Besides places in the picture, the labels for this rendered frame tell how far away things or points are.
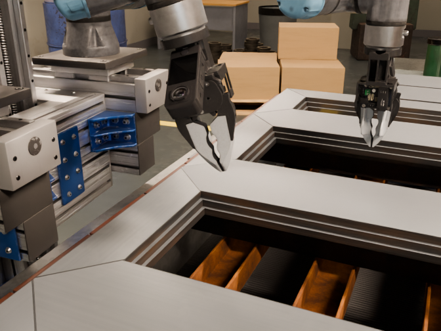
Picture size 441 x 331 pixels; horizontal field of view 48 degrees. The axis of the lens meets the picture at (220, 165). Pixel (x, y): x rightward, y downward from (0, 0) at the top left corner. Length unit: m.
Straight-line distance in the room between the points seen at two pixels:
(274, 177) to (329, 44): 3.74
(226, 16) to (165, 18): 6.71
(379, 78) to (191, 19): 0.46
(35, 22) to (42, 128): 5.00
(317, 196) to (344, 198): 0.05
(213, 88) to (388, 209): 0.41
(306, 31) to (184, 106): 4.08
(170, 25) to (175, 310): 0.38
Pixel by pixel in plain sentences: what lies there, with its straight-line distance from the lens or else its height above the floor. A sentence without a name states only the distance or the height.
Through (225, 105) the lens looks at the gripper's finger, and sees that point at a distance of 0.72.
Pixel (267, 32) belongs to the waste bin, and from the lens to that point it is 6.75.
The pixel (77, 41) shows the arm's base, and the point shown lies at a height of 1.08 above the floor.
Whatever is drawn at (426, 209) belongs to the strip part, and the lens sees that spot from 0.98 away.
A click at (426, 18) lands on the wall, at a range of 9.72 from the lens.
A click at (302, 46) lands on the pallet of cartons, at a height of 0.54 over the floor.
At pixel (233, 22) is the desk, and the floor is 0.44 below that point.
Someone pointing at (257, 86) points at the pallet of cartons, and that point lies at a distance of 4.37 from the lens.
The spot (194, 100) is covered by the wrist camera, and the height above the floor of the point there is 1.11.
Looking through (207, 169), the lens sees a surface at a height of 0.86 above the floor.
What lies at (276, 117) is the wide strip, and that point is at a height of 0.86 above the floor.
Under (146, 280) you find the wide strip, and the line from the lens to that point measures 0.73.
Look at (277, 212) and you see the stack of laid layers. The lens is 0.93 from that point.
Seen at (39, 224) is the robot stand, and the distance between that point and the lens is 1.06.
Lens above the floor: 1.28
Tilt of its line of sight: 23 degrees down
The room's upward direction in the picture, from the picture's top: straight up
